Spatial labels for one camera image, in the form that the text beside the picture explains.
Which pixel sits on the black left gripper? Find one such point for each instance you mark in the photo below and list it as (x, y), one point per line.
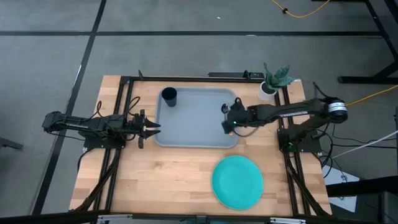
(136, 129)

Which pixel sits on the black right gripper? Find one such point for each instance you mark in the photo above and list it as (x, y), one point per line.
(237, 118)

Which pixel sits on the black plastic cup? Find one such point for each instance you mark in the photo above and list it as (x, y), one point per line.
(169, 96)

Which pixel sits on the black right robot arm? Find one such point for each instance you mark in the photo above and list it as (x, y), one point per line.
(295, 110)

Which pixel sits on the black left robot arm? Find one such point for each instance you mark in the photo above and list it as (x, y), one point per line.
(84, 124)

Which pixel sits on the grey plastic tray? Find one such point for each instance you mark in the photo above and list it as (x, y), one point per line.
(196, 121)

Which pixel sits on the teal plastic plate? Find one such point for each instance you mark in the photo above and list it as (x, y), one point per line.
(237, 183)

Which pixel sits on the black power strip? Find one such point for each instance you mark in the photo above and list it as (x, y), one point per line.
(236, 74)

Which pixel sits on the white plant pot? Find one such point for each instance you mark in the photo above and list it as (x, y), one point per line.
(266, 92)

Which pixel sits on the green leafy plant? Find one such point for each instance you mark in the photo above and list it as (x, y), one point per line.
(276, 77)

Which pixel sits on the white paper sheet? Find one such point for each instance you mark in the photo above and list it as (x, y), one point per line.
(342, 186)

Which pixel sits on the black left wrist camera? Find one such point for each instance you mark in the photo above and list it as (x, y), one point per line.
(137, 117)

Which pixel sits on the black aluminium table frame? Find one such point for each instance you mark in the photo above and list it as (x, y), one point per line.
(124, 93)

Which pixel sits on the black table leg frame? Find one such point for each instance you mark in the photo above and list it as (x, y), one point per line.
(377, 37)

